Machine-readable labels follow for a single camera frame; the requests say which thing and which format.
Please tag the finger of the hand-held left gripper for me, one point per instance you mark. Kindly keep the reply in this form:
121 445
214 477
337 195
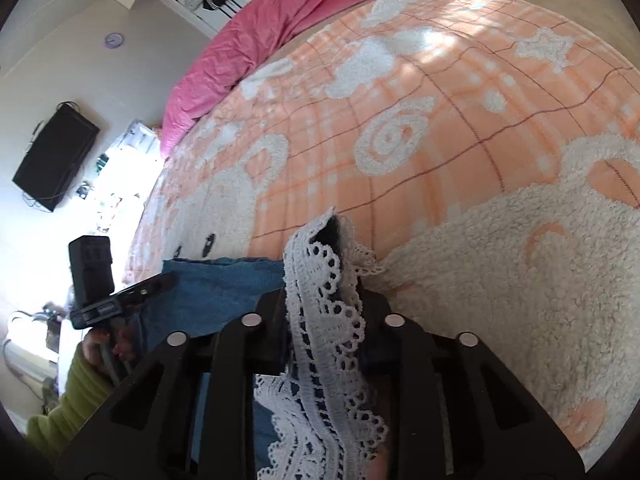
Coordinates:
147 287

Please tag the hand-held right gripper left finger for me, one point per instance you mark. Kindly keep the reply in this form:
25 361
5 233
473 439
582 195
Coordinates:
270 332

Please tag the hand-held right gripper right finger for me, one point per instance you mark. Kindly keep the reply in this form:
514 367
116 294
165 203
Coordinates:
406 352

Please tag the blue denim pants lace trim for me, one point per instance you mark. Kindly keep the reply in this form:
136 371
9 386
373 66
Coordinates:
225 290

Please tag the person's left forearm green sleeve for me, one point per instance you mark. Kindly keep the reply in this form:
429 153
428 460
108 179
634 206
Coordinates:
75 400

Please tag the person's left hand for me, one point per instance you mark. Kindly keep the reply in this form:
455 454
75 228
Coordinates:
95 347

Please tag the cluttered white desk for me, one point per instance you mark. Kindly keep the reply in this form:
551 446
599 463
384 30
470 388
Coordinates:
120 180

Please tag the orange white fleece blanket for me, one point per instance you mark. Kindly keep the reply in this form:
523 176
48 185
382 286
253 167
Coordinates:
450 160

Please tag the pink duvet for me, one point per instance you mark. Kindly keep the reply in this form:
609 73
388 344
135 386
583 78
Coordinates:
260 35

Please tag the black wall television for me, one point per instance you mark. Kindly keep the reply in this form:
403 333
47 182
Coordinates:
55 160

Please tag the purple wall clock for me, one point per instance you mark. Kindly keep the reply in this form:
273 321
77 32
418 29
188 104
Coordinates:
114 40

